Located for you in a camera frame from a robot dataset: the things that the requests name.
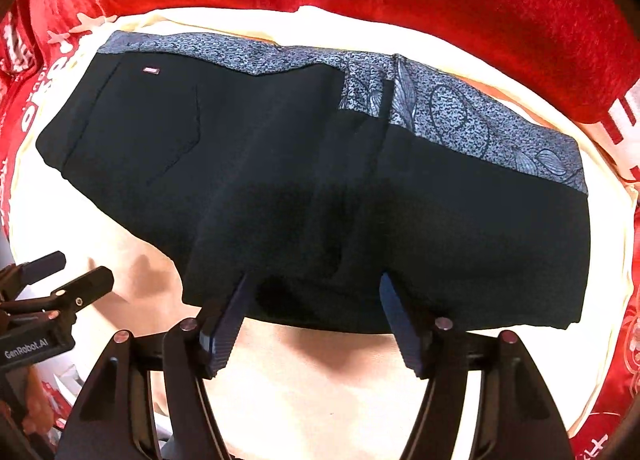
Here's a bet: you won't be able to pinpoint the cream cloth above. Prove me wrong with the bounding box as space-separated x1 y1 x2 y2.
9 5 640 460

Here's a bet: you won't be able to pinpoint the black pants with blue stripes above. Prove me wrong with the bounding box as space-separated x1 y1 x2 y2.
36 30 592 334

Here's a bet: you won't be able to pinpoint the red embroidered cushion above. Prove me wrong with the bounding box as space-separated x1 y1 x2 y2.
567 285 640 460

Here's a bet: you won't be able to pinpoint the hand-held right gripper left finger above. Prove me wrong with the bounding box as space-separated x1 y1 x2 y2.
55 273 252 460

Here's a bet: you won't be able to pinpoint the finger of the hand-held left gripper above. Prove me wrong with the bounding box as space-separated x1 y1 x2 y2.
0 265 115 314
0 251 68 302

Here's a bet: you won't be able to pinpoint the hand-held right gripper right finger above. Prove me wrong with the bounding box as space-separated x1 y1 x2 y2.
378 272 572 460

